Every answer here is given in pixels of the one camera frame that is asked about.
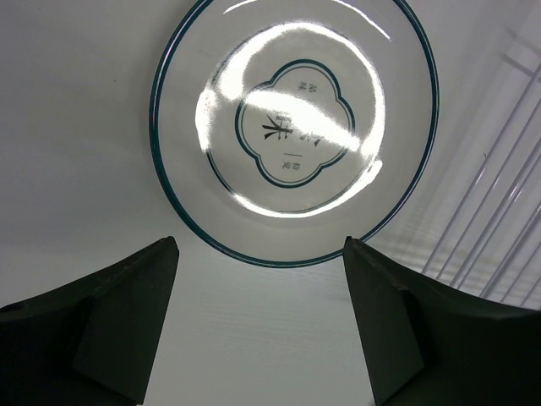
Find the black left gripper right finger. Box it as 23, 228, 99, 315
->
342, 237, 540, 405

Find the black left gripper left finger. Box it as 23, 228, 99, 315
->
1, 237, 179, 405

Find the white plate with black rings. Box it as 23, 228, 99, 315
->
149, 1, 440, 268

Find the white wire dish rack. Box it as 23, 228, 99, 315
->
371, 9, 540, 310

